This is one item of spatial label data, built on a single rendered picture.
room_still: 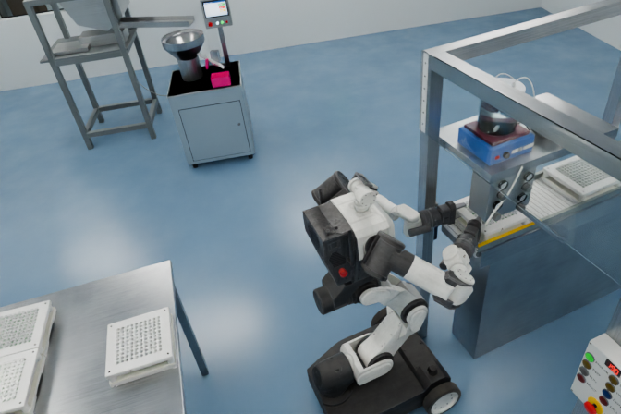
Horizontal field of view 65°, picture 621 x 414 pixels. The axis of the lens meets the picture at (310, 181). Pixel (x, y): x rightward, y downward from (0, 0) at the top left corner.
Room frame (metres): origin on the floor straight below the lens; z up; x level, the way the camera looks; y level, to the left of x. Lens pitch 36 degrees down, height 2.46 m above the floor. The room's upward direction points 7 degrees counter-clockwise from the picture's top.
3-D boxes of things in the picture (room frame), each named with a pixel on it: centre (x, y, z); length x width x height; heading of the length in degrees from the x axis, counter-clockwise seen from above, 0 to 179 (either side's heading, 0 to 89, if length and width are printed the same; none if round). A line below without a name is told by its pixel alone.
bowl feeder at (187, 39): (4.09, 0.86, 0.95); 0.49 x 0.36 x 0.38; 94
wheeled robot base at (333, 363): (1.42, -0.20, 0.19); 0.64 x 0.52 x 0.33; 109
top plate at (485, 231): (1.61, -0.78, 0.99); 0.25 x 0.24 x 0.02; 19
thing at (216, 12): (4.20, 0.61, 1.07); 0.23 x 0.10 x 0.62; 94
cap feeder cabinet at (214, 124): (4.04, 0.81, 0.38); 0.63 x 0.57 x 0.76; 94
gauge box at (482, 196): (1.47, -0.75, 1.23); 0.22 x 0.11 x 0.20; 109
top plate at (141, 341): (1.19, 0.73, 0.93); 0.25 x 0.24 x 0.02; 13
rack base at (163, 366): (1.19, 0.73, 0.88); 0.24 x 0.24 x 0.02; 13
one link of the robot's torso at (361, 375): (1.42, -0.17, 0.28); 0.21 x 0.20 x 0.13; 109
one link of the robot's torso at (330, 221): (1.40, -0.13, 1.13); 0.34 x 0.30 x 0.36; 18
